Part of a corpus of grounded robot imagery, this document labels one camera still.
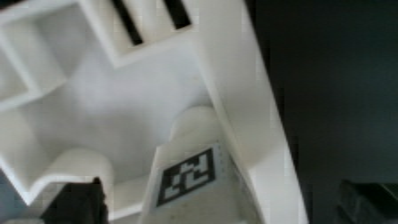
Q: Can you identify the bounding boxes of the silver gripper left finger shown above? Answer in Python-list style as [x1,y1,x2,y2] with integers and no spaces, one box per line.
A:
[41,178,108,224]

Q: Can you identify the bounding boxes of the white chair leg block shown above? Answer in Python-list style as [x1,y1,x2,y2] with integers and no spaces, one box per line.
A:
[138,106,263,224]

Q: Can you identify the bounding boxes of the white chair seat part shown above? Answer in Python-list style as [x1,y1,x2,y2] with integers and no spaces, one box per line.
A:
[0,0,309,224]

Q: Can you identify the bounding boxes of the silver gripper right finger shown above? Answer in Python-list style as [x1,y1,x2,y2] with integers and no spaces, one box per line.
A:
[336,180,398,224]

